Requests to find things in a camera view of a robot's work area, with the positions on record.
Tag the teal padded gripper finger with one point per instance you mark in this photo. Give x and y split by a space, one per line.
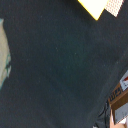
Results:
5 57

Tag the yellow butter box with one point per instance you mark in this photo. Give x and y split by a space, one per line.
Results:
94 7

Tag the brown box at table edge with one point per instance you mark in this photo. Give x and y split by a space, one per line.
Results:
118 101

